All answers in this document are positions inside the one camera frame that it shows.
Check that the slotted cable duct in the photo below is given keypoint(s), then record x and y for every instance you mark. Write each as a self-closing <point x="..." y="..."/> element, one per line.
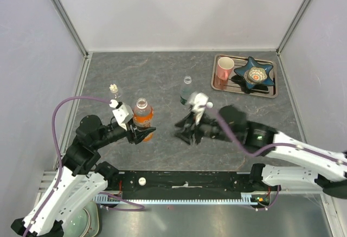
<point x="245" y="199"/>

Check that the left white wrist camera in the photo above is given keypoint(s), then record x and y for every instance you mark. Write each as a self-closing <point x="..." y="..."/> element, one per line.
<point x="122" y="113"/>

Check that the green ceramic plate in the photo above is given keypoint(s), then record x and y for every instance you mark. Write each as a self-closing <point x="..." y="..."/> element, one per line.
<point x="93" y="227"/>

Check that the clear bottle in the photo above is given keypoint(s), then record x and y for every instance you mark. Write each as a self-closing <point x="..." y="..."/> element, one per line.
<point x="118" y="96"/>

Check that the orange drink bottle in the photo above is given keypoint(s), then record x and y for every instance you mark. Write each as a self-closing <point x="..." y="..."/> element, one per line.
<point x="143" y="114"/>

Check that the pink mug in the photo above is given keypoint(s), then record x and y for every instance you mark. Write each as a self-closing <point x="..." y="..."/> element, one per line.
<point x="224" y="67"/>

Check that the small patterned bowl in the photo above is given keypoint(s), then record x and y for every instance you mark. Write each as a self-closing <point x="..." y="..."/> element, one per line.
<point x="256" y="75"/>

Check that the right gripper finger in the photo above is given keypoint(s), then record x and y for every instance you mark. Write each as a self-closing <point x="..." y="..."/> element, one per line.
<point x="187" y="121"/>
<point x="186" y="136"/>

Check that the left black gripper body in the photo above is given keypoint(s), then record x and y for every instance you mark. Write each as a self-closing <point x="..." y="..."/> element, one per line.
<point x="130" y="133"/>

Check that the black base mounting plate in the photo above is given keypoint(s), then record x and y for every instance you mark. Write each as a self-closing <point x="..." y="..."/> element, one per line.
<point x="127" y="180"/>

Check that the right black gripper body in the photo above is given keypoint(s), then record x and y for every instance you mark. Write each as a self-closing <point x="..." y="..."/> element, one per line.
<point x="209" y="127"/>

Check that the cream bottle cap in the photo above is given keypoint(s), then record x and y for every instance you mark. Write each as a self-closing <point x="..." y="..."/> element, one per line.
<point x="113" y="88"/>

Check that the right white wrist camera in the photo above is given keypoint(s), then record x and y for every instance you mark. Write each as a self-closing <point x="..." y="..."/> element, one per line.
<point x="198" y="102"/>

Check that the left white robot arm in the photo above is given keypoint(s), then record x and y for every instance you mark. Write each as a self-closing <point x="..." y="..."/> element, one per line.
<point x="74" y="185"/>

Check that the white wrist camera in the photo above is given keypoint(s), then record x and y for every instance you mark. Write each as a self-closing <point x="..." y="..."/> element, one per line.
<point x="122" y="113"/>
<point x="198" y="102"/>

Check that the green label water bottle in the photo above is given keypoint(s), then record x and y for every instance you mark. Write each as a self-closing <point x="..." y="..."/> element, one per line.
<point x="186" y="90"/>

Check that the green ceramic bowl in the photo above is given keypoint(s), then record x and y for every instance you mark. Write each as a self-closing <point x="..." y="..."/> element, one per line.
<point x="79" y="225"/>

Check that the blue star-shaped dish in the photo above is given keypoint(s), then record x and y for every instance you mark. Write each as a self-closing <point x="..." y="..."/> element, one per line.
<point x="253" y="63"/>

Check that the metal tray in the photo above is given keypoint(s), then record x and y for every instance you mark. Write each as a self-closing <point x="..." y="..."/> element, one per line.
<point x="237" y="84"/>

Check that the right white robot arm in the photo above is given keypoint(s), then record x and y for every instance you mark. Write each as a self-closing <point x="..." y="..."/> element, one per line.
<point x="316" y="167"/>

